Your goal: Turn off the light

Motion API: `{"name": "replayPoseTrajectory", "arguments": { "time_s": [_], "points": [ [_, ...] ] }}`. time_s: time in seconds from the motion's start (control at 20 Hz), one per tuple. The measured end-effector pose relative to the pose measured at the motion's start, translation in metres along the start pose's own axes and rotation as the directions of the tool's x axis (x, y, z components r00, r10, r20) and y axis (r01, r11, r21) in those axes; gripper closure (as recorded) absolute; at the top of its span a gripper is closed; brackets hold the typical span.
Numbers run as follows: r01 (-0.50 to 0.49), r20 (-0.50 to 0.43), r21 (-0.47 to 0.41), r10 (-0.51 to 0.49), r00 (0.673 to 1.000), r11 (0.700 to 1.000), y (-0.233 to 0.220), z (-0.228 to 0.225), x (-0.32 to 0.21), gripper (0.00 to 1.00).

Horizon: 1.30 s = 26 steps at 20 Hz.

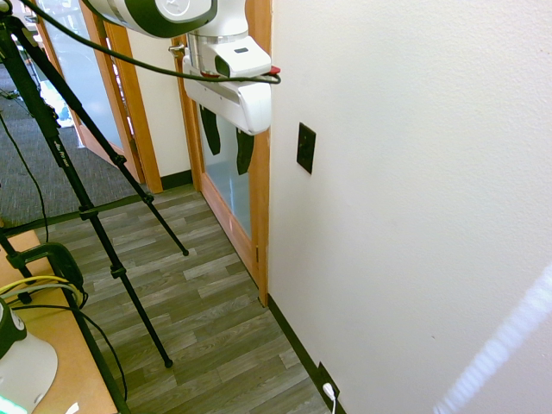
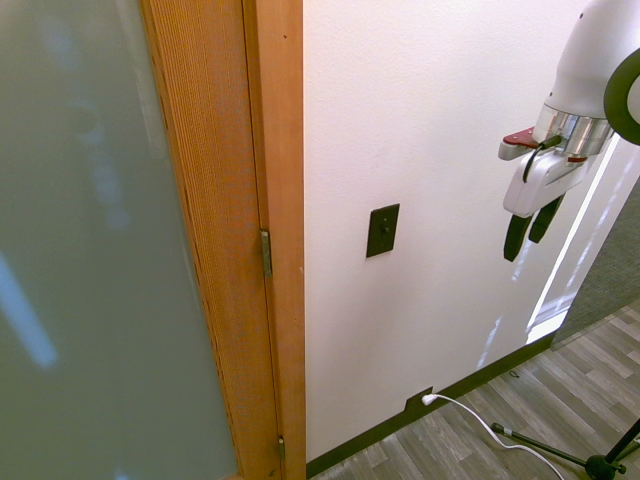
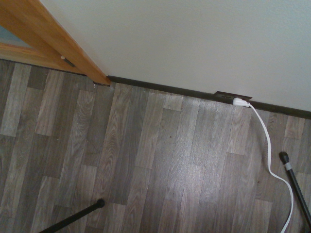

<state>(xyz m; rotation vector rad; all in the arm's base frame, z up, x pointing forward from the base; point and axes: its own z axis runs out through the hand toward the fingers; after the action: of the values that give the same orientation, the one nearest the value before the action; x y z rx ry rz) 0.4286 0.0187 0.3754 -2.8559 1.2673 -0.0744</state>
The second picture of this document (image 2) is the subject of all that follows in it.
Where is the white power plug and cord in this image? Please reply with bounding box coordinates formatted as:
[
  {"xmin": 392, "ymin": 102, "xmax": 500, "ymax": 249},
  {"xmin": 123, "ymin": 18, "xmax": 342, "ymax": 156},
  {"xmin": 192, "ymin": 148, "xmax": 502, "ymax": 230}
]
[{"xmin": 421, "ymin": 393, "xmax": 567, "ymax": 480}]

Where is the wooden door frame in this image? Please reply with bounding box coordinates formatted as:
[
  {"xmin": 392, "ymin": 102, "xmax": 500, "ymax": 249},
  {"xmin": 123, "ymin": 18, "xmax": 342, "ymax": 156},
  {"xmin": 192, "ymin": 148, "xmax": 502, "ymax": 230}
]
[{"xmin": 242, "ymin": 0, "xmax": 307, "ymax": 480}]

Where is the dark baseboard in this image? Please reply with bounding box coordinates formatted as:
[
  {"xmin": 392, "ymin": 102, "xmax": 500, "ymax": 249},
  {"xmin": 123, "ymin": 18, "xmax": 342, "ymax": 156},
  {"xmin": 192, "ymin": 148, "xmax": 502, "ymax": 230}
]
[{"xmin": 305, "ymin": 332, "xmax": 555, "ymax": 480}]

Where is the wooden door with frosted glass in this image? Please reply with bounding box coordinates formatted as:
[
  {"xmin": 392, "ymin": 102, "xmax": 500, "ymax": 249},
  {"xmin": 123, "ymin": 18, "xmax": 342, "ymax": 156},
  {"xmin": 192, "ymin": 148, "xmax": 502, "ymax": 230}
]
[{"xmin": 0, "ymin": 0, "xmax": 282, "ymax": 480}]

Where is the dark outlet plate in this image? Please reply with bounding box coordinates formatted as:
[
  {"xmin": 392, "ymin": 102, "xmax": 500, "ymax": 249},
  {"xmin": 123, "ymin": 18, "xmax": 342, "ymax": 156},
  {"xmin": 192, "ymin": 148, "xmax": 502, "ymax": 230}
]
[{"xmin": 404, "ymin": 384, "xmax": 435, "ymax": 416}]

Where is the red and grey wrist camera mount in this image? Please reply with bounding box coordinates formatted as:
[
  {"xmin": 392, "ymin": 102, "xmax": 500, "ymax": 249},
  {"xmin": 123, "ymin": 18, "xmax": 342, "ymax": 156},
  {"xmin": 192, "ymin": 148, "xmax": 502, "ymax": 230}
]
[{"xmin": 497, "ymin": 127, "xmax": 544, "ymax": 162}]

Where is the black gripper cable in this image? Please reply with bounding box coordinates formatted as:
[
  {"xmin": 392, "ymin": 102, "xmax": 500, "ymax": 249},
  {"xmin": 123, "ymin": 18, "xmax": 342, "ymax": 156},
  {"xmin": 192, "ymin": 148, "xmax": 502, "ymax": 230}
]
[{"xmin": 521, "ymin": 134, "xmax": 561, "ymax": 183}]

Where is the black camera tripod stand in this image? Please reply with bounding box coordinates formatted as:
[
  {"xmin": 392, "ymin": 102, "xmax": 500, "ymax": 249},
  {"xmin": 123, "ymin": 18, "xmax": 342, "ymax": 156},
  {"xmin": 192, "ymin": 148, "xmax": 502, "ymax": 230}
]
[{"xmin": 490, "ymin": 416, "xmax": 640, "ymax": 480}]

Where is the dark brown light switch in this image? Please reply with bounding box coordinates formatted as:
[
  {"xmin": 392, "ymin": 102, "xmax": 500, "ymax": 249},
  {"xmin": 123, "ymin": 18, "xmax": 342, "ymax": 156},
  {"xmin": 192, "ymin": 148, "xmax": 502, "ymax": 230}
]
[{"xmin": 365, "ymin": 203, "xmax": 401, "ymax": 259}]

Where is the large metal door hinge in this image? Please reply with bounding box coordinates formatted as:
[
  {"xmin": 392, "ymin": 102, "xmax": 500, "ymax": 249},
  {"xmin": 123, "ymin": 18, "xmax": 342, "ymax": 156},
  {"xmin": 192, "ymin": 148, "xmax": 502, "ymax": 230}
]
[{"xmin": 259, "ymin": 229, "xmax": 274, "ymax": 280}]

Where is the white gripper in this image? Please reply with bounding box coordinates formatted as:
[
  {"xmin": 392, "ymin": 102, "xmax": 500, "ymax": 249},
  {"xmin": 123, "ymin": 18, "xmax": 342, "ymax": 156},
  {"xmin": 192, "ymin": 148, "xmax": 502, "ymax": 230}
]
[{"xmin": 502, "ymin": 147, "xmax": 587, "ymax": 263}]

